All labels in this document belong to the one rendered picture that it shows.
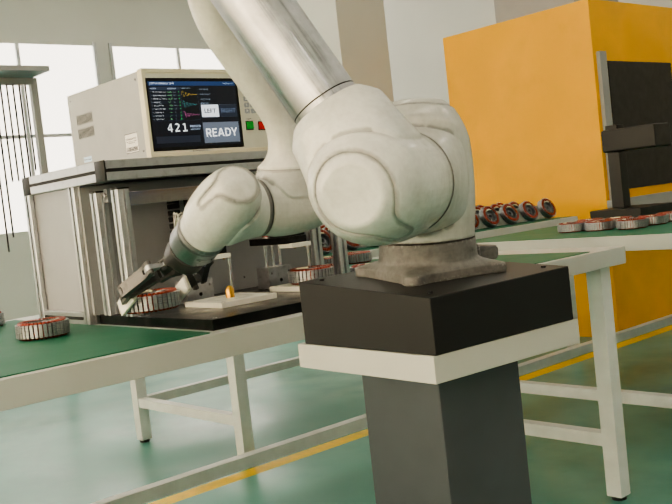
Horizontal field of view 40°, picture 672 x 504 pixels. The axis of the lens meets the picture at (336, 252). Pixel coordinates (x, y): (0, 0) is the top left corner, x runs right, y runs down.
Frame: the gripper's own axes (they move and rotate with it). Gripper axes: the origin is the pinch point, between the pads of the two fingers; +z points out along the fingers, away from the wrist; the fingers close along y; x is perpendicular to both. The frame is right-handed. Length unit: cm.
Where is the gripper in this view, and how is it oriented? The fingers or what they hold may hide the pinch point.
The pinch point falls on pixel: (151, 299)
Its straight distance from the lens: 182.4
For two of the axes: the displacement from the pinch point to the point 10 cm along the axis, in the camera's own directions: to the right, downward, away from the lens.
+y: 7.7, -1.4, 6.3
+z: -4.9, 5.0, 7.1
